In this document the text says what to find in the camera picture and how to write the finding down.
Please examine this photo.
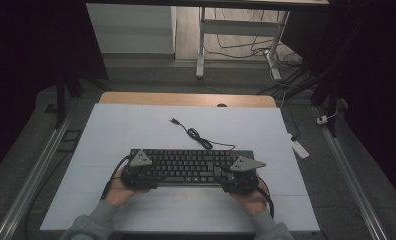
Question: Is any white power strip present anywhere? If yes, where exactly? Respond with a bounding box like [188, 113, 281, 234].
[289, 133, 311, 160]

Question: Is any white cabinet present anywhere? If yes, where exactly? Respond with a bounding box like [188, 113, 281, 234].
[85, 3, 177, 55]

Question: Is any white foam board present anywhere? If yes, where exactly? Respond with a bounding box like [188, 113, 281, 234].
[39, 103, 321, 233]

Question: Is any black floor cable bundle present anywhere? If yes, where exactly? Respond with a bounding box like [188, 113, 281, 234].
[204, 8, 304, 69]

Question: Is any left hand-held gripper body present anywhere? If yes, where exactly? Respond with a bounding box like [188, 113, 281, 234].
[120, 149, 160, 191]

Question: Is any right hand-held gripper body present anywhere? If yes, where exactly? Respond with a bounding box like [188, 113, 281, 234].
[220, 156, 267, 196]

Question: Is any black computer keyboard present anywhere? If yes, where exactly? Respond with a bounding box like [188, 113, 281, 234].
[124, 148, 259, 187]

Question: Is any black keyboard cable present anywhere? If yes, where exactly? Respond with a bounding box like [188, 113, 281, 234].
[169, 118, 236, 152]

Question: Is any black stand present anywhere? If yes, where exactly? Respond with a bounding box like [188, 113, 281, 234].
[279, 64, 341, 138]
[44, 71, 110, 130]

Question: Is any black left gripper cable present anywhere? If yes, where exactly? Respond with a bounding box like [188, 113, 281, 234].
[100, 154, 131, 201]

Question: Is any white-framed desk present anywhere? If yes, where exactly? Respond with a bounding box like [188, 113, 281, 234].
[85, 0, 330, 80]

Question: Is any black power cable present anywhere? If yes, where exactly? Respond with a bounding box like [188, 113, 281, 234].
[283, 96, 301, 142]

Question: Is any metal floor rail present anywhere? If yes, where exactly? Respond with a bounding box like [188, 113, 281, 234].
[0, 113, 74, 240]
[314, 106, 390, 240]

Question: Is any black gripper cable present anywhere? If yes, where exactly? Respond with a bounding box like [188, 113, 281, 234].
[100, 154, 131, 201]
[257, 175, 276, 220]

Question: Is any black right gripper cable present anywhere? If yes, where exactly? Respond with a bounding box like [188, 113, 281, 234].
[257, 175, 276, 220]

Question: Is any person's right hand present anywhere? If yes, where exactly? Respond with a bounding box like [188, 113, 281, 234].
[230, 175, 271, 218]

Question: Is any person's left hand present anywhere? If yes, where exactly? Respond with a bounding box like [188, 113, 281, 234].
[105, 168, 150, 208]

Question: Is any dark curtain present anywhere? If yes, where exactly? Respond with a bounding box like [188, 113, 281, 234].
[281, 0, 396, 208]
[0, 0, 109, 183]

